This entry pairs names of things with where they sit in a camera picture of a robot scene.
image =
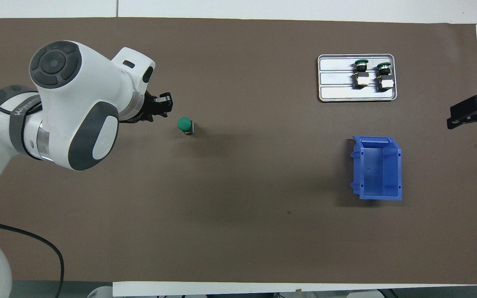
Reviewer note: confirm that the brown paper table mat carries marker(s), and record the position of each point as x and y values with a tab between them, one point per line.
263	186

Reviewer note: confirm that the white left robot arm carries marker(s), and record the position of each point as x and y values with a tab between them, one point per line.
77	91

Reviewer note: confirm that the blue plastic bin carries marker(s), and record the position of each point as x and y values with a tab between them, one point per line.
377	174

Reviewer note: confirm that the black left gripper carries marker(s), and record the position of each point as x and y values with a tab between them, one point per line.
149	109

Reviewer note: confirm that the silver metal tray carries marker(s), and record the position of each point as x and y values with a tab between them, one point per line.
338	93

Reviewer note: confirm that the green push button switch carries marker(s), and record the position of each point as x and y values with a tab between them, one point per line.
385	84
361	80
184	123

